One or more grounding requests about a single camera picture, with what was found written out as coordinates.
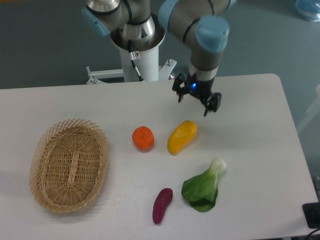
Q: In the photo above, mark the green bok choy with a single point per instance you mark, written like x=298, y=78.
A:
x=201, y=191

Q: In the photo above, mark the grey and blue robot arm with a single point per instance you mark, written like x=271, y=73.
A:
x=196, y=23

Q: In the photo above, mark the woven wicker basket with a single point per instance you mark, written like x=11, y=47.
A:
x=69, y=166

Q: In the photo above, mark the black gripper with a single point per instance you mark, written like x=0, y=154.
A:
x=201, y=90

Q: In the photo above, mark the purple sweet potato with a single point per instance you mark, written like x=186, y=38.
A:
x=161, y=203

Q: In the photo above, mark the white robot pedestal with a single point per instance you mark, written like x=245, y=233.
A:
x=138, y=46

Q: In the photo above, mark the blue plastic bag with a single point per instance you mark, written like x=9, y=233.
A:
x=309, y=9

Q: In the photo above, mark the orange tangerine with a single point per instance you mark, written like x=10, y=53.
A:
x=143, y=138

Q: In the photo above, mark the yellow mango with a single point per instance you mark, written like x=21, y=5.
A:
x=181, y=136

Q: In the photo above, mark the black device at table edge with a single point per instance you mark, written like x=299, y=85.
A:
x=312, y=214

